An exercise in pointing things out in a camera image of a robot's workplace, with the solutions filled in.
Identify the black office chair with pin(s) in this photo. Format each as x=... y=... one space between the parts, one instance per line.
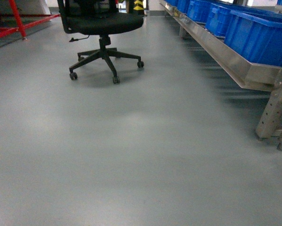
x=102 y=18

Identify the red metal frame table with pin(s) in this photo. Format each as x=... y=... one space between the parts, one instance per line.
x=20 y=15

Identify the large blue plastic crate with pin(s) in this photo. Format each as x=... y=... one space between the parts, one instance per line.
x=256 y=37

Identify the blue crate on conveyor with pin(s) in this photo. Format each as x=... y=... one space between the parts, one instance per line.
x=198 y=10
x=219 y=17

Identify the steel roller conveyor rack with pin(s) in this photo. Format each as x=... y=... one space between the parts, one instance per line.
x=246 y=74

